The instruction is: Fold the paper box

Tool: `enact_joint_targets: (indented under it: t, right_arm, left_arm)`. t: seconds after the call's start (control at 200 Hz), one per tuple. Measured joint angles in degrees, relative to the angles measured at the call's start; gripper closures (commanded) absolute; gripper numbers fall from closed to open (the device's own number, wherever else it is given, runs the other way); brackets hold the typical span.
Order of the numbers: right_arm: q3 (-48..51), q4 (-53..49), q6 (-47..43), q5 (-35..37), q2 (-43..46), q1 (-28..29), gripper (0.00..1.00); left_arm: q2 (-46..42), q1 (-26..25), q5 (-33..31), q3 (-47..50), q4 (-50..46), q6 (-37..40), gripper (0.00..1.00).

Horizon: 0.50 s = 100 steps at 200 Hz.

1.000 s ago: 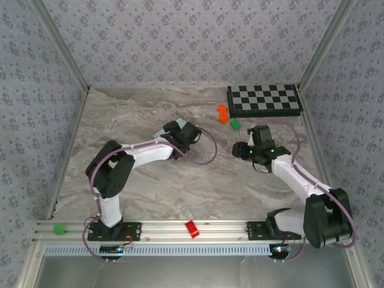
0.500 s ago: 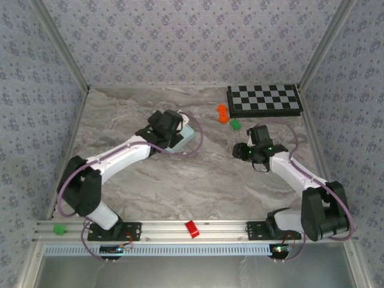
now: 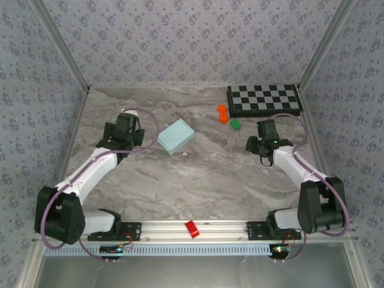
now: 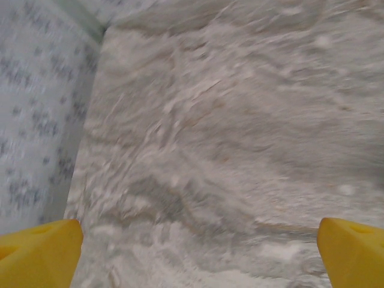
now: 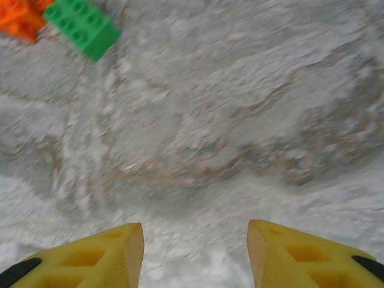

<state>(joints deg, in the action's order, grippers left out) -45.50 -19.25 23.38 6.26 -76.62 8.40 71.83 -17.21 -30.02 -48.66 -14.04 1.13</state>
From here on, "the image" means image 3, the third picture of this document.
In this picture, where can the light blue paper box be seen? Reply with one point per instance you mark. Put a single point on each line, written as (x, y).
(175, 136)

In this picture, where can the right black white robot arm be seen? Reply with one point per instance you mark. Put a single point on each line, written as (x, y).
(318, 210)

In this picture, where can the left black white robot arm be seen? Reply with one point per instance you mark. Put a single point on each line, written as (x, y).
(60, 216)

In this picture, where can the green toy brick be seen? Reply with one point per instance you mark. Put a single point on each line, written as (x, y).
(235, 124)

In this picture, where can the orange plastic toy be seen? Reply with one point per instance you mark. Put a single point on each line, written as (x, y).
(223, 114)

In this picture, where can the black grey chessboard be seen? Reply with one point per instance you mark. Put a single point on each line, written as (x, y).
(264, 100)

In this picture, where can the red plastic block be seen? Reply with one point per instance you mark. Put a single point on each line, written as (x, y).
(192, 229)

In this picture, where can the grey metal shelf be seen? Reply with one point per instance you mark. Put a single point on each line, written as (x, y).
(192, 273)

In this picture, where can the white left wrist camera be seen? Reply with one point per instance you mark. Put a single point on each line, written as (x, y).
(130, 113)

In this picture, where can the aluminium table edge rail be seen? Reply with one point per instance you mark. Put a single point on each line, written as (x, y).
(315, 135)
(70, 150)

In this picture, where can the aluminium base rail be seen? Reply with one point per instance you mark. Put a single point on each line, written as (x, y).
(168, 231)

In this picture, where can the aluminium frame post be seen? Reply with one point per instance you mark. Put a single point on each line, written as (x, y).
(63, 45)
(325, 45)

